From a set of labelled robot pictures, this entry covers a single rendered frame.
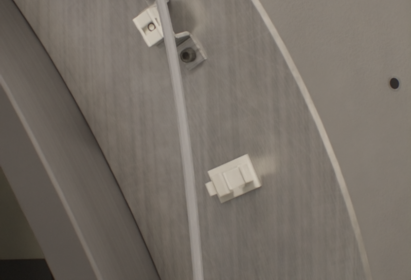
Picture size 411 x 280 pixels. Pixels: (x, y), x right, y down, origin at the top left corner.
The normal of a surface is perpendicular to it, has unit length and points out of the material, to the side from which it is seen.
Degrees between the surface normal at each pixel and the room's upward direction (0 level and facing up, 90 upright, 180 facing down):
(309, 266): 90
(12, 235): 90
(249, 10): 90
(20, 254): 90
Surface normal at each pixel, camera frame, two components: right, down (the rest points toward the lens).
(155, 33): -0.47, 0.17
